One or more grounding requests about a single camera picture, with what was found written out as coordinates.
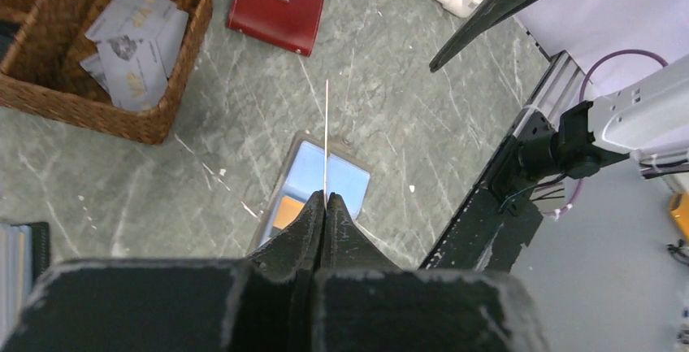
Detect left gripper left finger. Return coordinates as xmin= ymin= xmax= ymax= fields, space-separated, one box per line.
xmin=2 ymin=191 xmax=326 ymax=351

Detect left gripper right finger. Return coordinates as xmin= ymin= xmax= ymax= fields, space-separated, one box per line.
xmin=312 ymin=192 xmax=550 ymax=352

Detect grey leather card holder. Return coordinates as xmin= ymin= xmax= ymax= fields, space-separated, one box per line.
xmin=247 ymin=130 xmax=374 ymax=257

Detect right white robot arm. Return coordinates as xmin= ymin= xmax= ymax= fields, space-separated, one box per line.
xmin=429 ymin=0 xmax=688 ymax=182

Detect cards in basket front compartment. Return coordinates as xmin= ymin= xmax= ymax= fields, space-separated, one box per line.
xmin=80 ymin=0 xmax=189 ymax=111

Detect open blue card wallet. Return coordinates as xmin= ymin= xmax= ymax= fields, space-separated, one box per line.
xmin=1 ymin=219 xmax=51 ymax=340

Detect red leather wallet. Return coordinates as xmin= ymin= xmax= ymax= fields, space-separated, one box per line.
xmin=226 ymin=0 xmax=324 ymax=57

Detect brown woven divided basket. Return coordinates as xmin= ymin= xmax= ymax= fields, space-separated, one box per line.
xmin=1 ymin=0 xmax=213 ymax=145

